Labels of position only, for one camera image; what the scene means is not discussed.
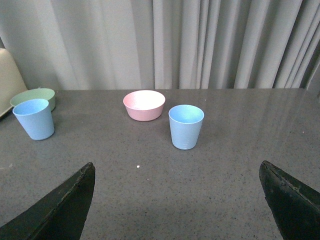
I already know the pink bowl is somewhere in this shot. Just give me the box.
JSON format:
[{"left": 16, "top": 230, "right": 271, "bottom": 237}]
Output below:
[{"left": 123, "top": 90, "right": 166, "bottom": 122}]

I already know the blue cup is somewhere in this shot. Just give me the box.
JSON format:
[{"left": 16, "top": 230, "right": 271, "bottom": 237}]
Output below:
[
  {"left": 13, "top": 98, "right": 55, "bottom": 141},
  {"left": 168, "top": 104, "right": 205, "bottom": 150}
]

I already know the green bowl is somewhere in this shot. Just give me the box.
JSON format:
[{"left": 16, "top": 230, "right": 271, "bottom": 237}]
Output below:
[{"left": 9, "top": 88, "right": 56, "bottom": 111}]

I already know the grey curtain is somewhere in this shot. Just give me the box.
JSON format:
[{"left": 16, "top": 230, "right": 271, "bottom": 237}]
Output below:
[{"left": 0, "top": 0, "right": 320, "bottom": 90}]

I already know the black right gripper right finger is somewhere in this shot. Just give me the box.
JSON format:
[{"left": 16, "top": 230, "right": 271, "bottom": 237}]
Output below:
[{"left": 259, "top": 161, "right": 320, "bottom": 240}]

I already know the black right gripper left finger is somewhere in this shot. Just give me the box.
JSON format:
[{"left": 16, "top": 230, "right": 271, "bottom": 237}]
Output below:
[{"left": 0, "top": 162, "right": 96, "bottom": 240}]

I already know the white toaster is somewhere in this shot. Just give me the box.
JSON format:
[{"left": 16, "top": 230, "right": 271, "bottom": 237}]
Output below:
[{"left": 0, "top": 48, "right": 27, "bottom": 117}]

